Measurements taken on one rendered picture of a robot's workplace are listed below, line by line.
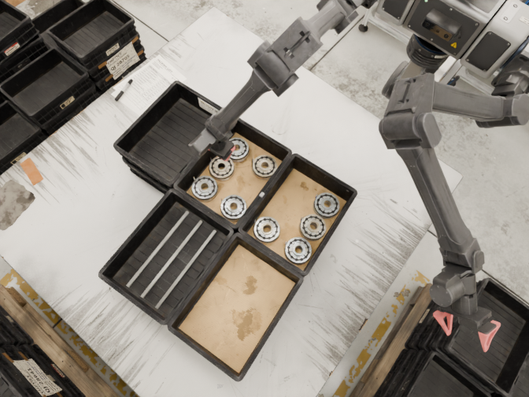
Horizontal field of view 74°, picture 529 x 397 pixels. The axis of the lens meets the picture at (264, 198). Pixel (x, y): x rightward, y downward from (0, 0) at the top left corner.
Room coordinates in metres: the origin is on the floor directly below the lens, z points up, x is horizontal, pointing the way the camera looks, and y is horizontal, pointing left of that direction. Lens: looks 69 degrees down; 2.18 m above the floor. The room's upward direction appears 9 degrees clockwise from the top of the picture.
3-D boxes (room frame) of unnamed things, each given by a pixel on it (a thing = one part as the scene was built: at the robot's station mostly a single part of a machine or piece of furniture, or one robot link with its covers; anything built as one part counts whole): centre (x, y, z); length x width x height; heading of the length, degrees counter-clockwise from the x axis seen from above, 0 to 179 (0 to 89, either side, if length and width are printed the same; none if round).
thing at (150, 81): (1.09, 0.66, 0.70); 0.33 x 0.23 x 0.01; 149
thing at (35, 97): (1.17, 1.34, 0.31); 0.40 x 0.30 x 0.34; 149
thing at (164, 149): (0.72, 0.40, 0.87); 0.40 x 0.30 x 0.11; 154
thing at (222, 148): (0.62, 0.20, 1.07); 0.10 x 0.07 x 0.07; 63
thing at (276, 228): (0.39, -0.03, 0.86); 0.10 x 0.10 x 0.01
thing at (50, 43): (1.72, 1.47, 0.26); 0.40 x 0.30 x 0.23; 148
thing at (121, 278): (0.23, 0.31, 0.87); 0.40 x 0.30 x 0.11; 154
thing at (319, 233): (0.43, -0.20, 0.86); 0.10 x 0.10 x 0.01
